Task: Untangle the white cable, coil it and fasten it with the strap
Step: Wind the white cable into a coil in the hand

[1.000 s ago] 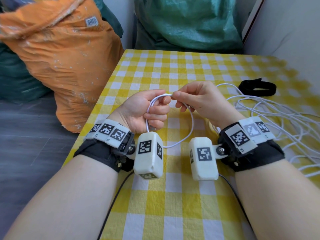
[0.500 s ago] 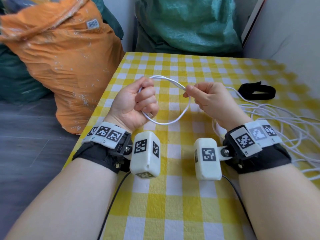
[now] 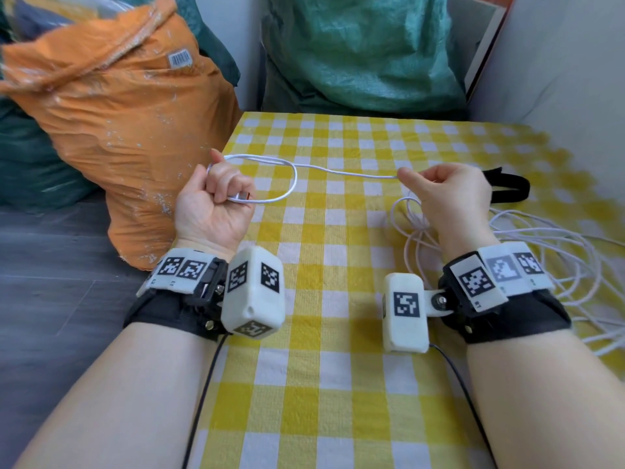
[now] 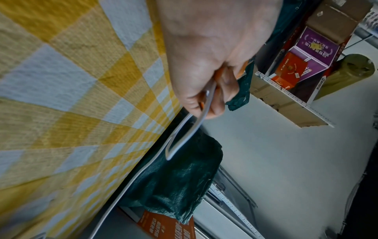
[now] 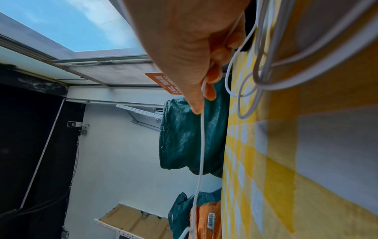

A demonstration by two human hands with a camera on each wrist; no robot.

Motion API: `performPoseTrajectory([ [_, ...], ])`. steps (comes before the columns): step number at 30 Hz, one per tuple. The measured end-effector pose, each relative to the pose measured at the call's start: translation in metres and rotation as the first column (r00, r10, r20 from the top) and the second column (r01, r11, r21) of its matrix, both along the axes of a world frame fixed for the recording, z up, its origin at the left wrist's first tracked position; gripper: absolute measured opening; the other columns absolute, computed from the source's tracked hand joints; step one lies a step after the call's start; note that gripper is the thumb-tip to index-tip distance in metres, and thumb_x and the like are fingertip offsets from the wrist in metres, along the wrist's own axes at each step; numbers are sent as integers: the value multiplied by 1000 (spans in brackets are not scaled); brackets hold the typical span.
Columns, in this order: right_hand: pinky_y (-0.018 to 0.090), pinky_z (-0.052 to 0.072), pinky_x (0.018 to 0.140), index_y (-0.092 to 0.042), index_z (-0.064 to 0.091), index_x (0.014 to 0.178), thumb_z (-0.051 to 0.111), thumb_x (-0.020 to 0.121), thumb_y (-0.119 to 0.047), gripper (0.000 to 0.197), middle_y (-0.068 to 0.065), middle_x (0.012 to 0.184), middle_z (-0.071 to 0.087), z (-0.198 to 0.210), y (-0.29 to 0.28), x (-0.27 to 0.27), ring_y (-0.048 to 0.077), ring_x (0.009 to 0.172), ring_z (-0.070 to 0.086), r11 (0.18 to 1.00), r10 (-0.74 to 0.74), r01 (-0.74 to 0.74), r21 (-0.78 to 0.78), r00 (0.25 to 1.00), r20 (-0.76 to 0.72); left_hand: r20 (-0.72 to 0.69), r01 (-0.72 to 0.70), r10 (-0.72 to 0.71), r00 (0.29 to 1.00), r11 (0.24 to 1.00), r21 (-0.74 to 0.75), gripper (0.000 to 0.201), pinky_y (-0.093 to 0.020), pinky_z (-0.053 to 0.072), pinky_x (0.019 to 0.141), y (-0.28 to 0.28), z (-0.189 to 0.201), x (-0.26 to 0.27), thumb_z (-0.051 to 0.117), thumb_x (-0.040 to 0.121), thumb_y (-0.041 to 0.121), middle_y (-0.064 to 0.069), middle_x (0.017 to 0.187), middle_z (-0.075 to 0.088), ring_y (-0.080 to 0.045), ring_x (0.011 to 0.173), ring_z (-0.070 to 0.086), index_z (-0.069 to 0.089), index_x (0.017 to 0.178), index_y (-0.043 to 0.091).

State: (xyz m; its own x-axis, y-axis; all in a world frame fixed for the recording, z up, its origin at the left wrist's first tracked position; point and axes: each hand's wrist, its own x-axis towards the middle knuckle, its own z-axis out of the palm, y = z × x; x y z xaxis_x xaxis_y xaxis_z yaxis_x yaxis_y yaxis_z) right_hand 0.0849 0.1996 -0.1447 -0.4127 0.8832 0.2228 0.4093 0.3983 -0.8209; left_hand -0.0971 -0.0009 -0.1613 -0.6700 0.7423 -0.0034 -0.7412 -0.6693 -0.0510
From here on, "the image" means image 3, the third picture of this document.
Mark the white marker wrist band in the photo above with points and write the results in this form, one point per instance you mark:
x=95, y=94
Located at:
x=498, y=275
x=180, y=271

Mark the yellow flat parcel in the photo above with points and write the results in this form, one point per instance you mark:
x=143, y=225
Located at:
x=63, y=9

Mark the dark blue parcel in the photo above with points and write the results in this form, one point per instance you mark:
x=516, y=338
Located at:
x=34, y=21

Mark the small pale leaning board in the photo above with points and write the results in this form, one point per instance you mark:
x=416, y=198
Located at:
x=476, y=34

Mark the clear plastic parcel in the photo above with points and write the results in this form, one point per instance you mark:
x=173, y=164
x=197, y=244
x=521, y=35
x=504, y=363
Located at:
x=102, y=3

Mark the upright open green sack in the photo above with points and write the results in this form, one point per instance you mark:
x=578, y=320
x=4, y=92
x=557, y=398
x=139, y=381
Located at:
x=361, y=53

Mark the orange woven sack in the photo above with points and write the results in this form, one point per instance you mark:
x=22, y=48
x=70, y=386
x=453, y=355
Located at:
x=122, y=117

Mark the large grey board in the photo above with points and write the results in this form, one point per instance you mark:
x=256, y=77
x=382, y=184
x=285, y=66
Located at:
x=561, y=82

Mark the person's left hand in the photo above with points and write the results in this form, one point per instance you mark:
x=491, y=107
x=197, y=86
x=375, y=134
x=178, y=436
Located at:
x=205, y=214

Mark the orange poster board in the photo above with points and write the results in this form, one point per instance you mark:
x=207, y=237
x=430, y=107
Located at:
x=493, y=43

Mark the yellow checkered tablecloth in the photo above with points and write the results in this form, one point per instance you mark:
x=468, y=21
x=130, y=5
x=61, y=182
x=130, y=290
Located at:
x=332, y=385

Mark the person's right forearm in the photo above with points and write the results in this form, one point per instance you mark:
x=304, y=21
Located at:
x=547, y=405

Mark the person's right hand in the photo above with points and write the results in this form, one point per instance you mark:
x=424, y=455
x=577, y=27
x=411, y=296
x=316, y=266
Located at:
x=454, y=195

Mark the dark green woven sack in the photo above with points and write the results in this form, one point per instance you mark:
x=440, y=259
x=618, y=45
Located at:
x=29, y=161

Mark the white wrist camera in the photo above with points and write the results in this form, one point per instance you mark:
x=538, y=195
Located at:
x=405, y=312
x=254, y=293

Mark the tall crumpled green sack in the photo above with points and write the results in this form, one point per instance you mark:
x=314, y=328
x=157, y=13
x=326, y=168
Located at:
x=210, y=39

